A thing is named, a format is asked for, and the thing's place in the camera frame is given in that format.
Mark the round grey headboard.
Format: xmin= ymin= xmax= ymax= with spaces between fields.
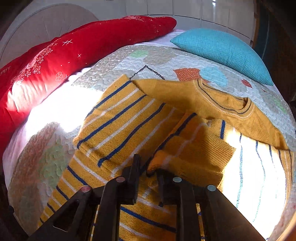
xmin=0 ymin=3 xmax=99 ymax=63

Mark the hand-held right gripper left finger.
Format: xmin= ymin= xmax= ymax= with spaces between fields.
xmin=27 ymin=154 xmax=141 ymax=241

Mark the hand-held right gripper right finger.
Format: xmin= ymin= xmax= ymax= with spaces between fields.
xmin=156 ymin=169 xmax=266 ymax=241

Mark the patterned quilted bedspread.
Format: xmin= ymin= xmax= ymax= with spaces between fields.
xmin=7 ymin=44 xmax=296 ymax=239

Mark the yellow striped knit sweater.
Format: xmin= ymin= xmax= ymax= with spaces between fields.
xmin=38 ymin=74 xmax=294 ymax=241

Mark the teal knit cushion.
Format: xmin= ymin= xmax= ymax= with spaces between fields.
xmin=170 ymin=28 xmax=274 ymax=87

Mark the red printed pillow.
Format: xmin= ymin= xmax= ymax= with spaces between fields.
xmin=0 ymin=16 xmax=177 ymax=160

